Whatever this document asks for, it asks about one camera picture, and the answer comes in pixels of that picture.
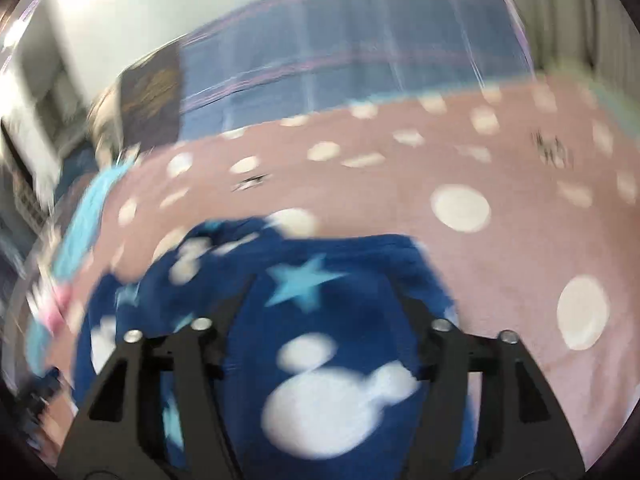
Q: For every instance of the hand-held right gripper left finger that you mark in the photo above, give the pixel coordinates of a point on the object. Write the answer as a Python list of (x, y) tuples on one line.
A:
[(230, 305)]

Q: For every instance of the blue plaid pillow cover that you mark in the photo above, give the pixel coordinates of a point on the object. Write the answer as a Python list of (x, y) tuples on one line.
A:
[(350, 50)]

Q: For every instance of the pink and white sock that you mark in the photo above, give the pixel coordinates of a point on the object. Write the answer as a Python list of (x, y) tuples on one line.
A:
[(50, 307)]

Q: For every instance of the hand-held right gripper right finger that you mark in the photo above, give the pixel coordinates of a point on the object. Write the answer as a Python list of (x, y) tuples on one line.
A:
[(415, 310)]

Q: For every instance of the brown tree-print pillow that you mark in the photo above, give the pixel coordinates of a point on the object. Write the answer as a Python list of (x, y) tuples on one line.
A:
[(150, 100)]

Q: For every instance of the pink polka dot blanket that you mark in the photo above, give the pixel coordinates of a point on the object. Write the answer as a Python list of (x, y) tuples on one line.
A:
[(500, 260)]

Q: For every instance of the grey pleated curtain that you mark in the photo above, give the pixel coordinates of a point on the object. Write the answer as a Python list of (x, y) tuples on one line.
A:
[(590, 10)]

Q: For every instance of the beige clothes pile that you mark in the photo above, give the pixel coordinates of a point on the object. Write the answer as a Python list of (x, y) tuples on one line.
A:
[(105, 125)]

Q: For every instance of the brown and teal print quilt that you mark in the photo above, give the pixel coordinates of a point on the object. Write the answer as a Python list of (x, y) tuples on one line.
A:
[(85, 210)]

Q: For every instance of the blue fleece pajama top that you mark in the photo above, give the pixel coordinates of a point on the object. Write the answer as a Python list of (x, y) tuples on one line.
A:
[(350, 310)]

